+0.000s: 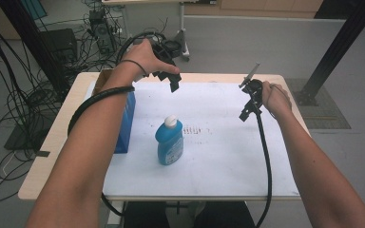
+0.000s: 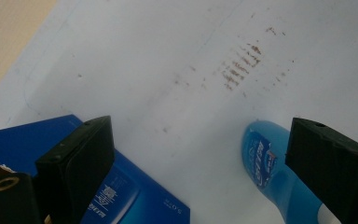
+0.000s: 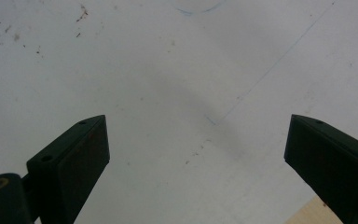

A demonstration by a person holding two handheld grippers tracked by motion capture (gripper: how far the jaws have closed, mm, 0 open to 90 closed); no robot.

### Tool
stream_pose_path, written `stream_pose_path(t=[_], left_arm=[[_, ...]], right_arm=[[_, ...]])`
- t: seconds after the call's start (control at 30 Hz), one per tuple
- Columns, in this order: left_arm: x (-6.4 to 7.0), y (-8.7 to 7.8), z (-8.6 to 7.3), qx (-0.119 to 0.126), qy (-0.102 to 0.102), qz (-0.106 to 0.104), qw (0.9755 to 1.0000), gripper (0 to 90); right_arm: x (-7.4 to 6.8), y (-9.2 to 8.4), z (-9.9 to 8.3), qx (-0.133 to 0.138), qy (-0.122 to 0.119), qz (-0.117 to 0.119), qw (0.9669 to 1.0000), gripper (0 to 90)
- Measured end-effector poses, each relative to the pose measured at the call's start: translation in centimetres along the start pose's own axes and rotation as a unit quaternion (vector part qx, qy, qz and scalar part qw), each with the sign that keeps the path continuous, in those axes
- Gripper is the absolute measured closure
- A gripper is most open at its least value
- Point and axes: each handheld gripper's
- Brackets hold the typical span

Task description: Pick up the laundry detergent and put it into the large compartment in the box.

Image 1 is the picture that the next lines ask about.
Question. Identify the black metal post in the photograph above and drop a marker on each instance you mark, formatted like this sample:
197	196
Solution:
339	44
28	38

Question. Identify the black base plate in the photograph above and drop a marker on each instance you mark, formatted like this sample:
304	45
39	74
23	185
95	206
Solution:
20	139

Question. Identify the person's right leg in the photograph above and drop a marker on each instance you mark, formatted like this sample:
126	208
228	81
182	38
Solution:
225	215

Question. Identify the person's leg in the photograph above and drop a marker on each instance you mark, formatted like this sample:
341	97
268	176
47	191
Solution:
225	215
145	215

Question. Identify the person's left leg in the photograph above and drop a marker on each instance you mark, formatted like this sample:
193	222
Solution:
145	215

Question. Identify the wooden cabinet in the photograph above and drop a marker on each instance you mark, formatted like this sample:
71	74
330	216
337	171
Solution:
253	8

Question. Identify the white table mat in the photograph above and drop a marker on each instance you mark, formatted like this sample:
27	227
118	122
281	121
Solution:
228	158

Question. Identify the blue bottle with white cap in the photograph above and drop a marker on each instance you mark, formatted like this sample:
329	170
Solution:
169	142

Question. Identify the person's left hand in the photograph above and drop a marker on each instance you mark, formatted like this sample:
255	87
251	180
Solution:
144	58

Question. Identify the blue cardboard box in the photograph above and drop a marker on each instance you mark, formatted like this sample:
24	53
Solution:
126	126

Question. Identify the person's right hand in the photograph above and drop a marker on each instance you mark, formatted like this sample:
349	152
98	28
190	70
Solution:
275	99

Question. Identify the black hair band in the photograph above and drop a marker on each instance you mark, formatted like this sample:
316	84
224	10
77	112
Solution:
136	64

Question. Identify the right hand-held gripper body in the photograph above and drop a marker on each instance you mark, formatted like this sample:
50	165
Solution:
256	91

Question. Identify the grey floor grating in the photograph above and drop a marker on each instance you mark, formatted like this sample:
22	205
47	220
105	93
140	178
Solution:
324	107

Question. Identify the black tape strip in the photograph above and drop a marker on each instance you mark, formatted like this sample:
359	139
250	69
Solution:
42	154

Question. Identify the black case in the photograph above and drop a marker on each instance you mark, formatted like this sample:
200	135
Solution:
58	44

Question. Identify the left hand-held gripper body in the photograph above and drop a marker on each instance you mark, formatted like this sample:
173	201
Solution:
164	50

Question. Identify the computer tower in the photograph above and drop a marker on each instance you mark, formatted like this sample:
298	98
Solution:
103	30

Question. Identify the white table leg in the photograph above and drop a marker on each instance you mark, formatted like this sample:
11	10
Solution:
114	217

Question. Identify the white desk leg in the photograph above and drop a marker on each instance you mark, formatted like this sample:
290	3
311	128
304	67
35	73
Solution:
182	31
126	25

